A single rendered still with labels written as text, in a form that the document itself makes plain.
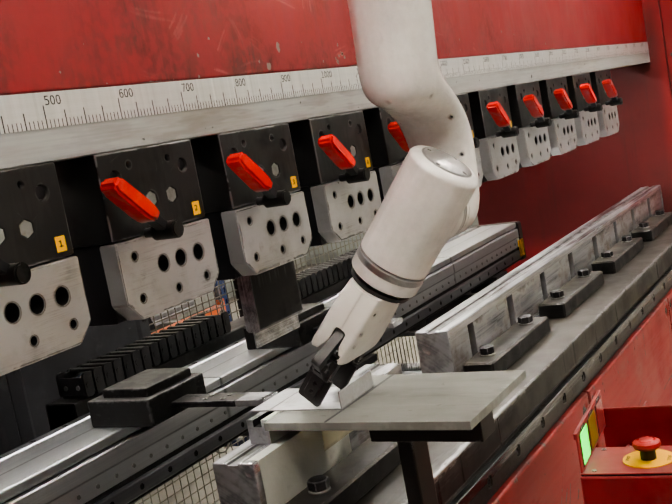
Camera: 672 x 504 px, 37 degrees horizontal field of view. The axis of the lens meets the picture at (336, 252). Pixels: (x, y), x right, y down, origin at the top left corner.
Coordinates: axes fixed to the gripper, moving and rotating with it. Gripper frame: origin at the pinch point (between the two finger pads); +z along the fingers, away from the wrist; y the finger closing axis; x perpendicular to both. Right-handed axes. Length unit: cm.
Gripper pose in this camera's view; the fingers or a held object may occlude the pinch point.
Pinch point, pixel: (327, 380)
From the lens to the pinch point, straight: 122.3
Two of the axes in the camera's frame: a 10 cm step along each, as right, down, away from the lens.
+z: -4.1, 8.1, 4.2
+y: -4.8, 2.0, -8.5
